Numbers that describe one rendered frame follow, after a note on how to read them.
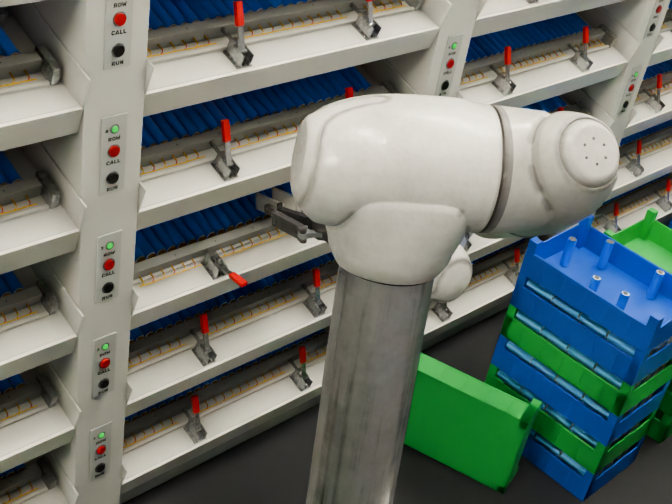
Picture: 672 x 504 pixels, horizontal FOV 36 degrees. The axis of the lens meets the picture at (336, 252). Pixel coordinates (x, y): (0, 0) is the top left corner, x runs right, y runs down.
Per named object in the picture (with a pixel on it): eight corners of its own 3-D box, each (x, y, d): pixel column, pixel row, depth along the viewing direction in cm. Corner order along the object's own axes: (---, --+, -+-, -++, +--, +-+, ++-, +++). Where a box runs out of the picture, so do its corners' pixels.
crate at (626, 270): (699, 318, 204) (713, 285, 200) (644, 354, 192) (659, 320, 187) (576, 242, 220) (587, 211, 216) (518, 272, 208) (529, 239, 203)
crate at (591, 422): (658, 407, 218) (671, 378, 213) (605, 447, 205) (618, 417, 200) (545, 330, 234) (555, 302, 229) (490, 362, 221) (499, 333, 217)
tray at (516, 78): (618, 76, 237) (652, 29, 227) (441, 133, 199) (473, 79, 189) (558, 19, 244) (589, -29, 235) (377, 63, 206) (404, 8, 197)
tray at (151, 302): (389, 229, 204) (408, 197, 197) (125, 332, 166) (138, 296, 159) (328, 159, 211) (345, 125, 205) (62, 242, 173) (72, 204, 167)
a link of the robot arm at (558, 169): (571, 139, 118) (457, 130, 115) (649, 88, 100) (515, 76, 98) (573, 253, 116) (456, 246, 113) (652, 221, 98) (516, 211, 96)
